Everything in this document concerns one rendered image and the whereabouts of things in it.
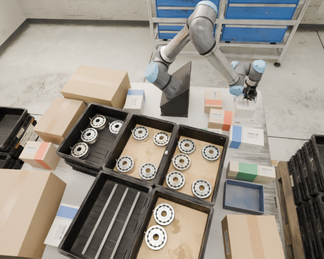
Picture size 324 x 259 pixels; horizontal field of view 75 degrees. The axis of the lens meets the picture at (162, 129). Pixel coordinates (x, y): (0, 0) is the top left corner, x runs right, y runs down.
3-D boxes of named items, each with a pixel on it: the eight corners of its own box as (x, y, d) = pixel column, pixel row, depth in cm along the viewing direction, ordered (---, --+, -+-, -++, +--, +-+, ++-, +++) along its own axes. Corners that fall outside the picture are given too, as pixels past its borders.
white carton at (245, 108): (233, 96, 163) (236, 88, 155) (249, 97, 161) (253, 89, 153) (234, 116, 152) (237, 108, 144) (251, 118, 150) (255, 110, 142)
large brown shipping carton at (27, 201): (22, 181, 134) (0, 168, 118) (67, 183, 131) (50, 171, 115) (-12, 254, 112) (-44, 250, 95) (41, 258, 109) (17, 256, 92)
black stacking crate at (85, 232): (107, 177, 120) (101, 169, 111) (155, 193, 113) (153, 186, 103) (68, 253, 100) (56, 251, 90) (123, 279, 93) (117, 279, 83)
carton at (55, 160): (33, 167, 139) (25, 162, 133) (41, 151, 146) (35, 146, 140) (54, 170, 137) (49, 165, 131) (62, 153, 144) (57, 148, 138)
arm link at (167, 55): (147, 68, 141) (199, 12, 95) (154, 51, 147) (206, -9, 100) (162, 77, 145) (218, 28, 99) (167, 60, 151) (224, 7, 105)
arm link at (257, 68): (252, 57, 124) (267, 59, 122) (247, 72, 133) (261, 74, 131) (251, 66, 120) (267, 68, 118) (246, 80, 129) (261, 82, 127)
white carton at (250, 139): (227, 147, 138) (230, 140, 131) (228, 132, 145) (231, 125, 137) (259, 152, 134) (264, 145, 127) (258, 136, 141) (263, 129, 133)
